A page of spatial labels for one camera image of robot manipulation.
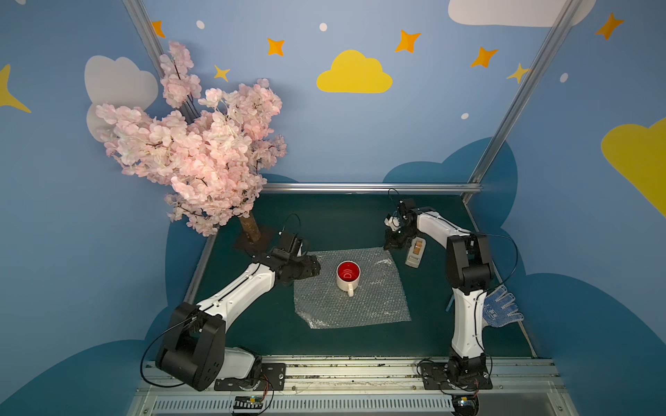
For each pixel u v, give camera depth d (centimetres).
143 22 70
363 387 73
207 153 61
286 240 68
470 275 58
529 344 84
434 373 75
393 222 96
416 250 99
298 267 80
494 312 88
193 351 41
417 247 100
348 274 95
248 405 73
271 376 75
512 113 91
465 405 73
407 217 80
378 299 91
